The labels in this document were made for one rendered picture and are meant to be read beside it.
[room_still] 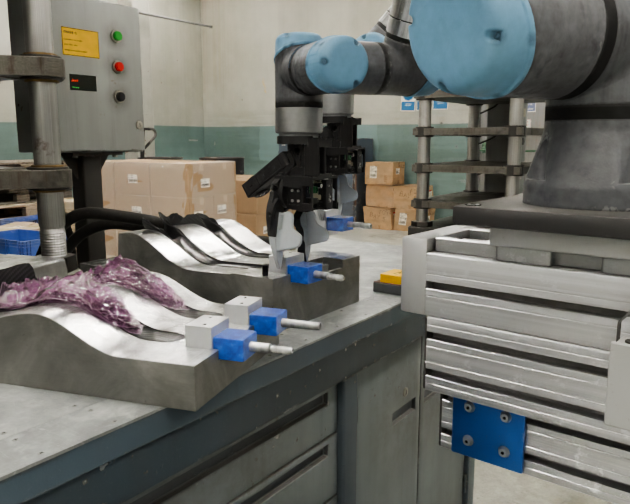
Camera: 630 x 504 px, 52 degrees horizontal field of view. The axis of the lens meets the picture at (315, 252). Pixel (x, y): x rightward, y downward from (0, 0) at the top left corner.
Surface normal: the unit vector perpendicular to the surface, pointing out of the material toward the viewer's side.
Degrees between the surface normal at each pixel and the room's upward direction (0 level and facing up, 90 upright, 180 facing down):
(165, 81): 90
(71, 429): 0
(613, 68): 125
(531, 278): 90
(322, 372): 90
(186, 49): 90
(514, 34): 103
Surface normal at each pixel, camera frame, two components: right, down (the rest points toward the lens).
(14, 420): 0.00, -0.98
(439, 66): -0.87, 0.20
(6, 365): -0.31, 0.16
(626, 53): 0.40, 0.47
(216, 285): -0.58, 0.15
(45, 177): 0.30, 0.17
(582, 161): -0.57, -0.17
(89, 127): 0.82, 0.10
